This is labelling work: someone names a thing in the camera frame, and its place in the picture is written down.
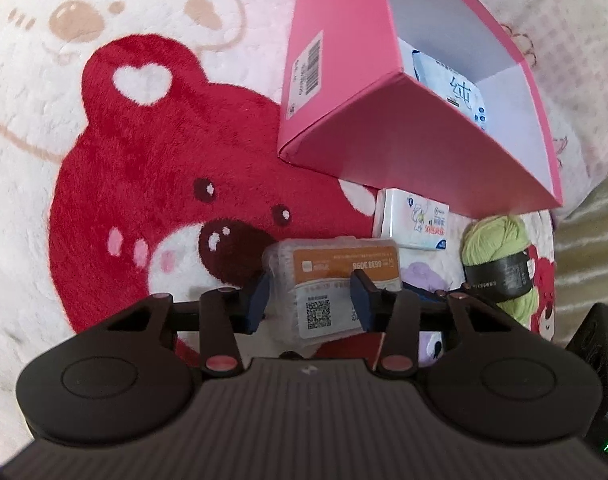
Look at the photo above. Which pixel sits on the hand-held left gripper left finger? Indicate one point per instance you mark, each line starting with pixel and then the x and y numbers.
pixel 258 305

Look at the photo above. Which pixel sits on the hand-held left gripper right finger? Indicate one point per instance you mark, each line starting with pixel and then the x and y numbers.
pixel 361 300

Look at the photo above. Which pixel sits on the white orange card packet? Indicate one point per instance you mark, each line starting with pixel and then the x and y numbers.
pixel 329 265

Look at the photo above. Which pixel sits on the purple plush toy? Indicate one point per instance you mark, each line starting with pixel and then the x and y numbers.
pixel 424 275

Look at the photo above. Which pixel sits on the small white tissue pack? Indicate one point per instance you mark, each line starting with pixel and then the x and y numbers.
pixel 414 220

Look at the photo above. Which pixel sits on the green yarn ball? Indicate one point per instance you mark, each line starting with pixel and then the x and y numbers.
pixel 489 235

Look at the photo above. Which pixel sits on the pink cardboard box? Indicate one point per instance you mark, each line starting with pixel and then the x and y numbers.
pixel 374 140

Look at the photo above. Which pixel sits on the beige striped cloth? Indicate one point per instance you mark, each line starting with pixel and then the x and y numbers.
pixel 594 245

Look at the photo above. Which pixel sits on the red bear printed blanket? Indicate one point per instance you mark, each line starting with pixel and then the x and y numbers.
pixel 133 160

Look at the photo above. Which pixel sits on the white blue wet wipes pack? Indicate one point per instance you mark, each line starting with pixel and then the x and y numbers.
pixel 454 92

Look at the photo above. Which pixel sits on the pink checked quilt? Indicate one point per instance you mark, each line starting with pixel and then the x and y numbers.
pixel 574 60

